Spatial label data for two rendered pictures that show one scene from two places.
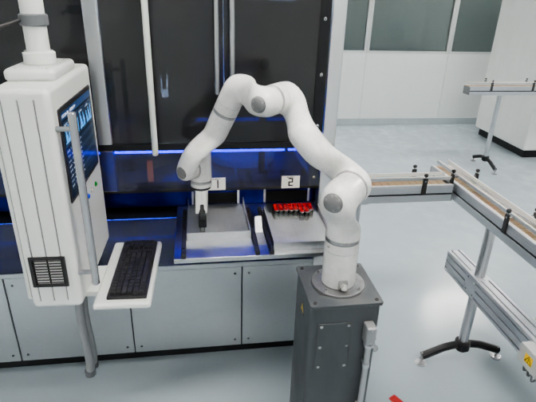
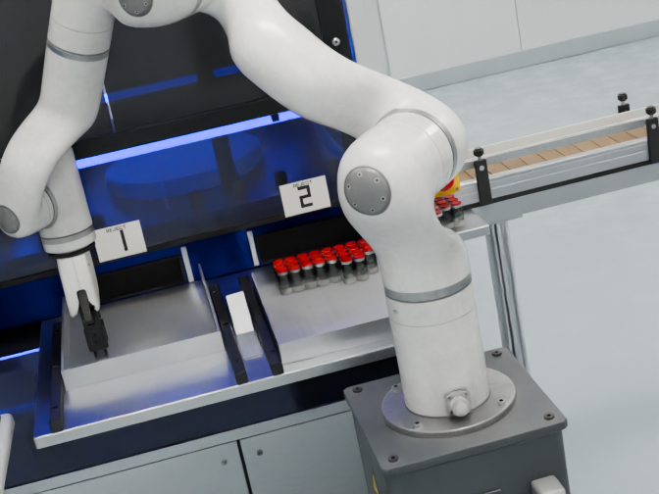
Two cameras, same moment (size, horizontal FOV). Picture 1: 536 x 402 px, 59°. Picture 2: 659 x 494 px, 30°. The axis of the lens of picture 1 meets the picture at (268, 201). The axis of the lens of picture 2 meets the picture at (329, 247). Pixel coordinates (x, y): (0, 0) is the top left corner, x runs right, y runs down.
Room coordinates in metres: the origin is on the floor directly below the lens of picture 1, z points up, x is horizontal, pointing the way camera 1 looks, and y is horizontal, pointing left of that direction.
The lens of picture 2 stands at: (-0.10, -0.18, 1.69)
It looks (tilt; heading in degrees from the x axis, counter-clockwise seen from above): 20 degrees down; 1
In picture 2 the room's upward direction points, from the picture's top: 11 degrees counter-clockwise
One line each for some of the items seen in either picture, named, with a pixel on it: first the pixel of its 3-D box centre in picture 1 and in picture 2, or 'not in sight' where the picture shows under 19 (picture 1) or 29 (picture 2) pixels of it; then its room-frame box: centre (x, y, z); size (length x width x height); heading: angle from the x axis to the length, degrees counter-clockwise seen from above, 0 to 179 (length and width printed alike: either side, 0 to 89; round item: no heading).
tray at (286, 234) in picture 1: (297, 226); (340, 296); (1.81, -0.13, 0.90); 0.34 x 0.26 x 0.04; 8
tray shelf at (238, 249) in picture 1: (257, 228); (241, 326); (1.83, 0.04, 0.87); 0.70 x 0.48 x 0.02; 99
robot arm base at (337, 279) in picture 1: (340, 261); (438, 344); (1.44, -0.26, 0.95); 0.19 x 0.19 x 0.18
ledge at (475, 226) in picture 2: not in sight; (446, 226); (2.12, -0.35, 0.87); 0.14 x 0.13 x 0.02; 9
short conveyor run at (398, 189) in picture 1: (385, 184); (557, 157); (2.26, -0.60, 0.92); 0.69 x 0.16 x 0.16; 99
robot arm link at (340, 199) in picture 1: (341, 210); (403, 210); (1.41, -0.25, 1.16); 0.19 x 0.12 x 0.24; 150
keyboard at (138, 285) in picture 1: (134, 266); not in sight; (1.58, 0.52, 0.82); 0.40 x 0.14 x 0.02; 7
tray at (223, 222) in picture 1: (217, 217); (138, 321); (1.87, 0.22, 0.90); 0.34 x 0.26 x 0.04; 9
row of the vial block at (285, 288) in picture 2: (293, 213); (328, 271); (1.92, -0.12, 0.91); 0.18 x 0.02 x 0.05; 98
